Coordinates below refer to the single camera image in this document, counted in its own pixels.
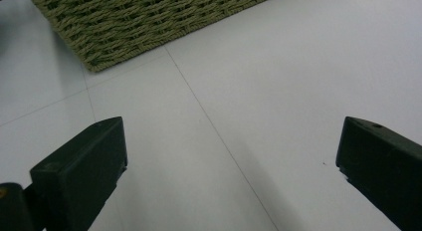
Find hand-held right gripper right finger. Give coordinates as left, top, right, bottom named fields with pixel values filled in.
left=334, top=115, right=422, bottom=231

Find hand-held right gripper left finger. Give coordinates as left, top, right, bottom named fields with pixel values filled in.
left=29, top=115, right=128, bottom=231

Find green woven basket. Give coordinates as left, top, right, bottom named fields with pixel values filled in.
left=24, top=0, right=287, bottom=73

